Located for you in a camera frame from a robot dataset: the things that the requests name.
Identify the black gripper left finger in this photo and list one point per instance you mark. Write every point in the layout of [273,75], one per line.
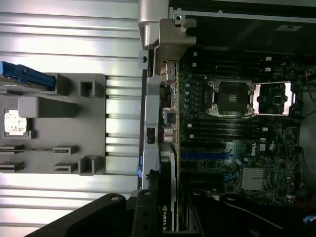
[145,214]

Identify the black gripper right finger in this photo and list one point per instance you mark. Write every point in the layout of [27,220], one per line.
[205,217]

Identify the blue expansion slot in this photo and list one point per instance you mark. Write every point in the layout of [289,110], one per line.
[205,155]

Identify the silver chipset heatsink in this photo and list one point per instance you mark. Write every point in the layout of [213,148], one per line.
[253,179]

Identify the black RAM stick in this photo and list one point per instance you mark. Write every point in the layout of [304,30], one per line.
[227,129]

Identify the green motherboard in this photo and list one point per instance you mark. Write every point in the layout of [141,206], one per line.
[271,153]

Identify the CPU socket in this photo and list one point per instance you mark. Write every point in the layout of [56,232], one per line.
[232,98]

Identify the grey parts rack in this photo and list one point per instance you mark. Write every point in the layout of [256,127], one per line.
[61,126]

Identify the green RAM stick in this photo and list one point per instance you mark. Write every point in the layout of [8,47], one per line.
[37,148]

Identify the open metal socket cover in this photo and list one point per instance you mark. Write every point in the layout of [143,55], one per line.
[274,98]

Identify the silver CPU chip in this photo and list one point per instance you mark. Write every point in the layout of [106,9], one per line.
[14,123]

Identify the hard disk with blue caddy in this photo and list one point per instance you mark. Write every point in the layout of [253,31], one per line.
[29,75]

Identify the open black PC case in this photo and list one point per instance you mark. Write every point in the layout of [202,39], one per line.
[247,32]

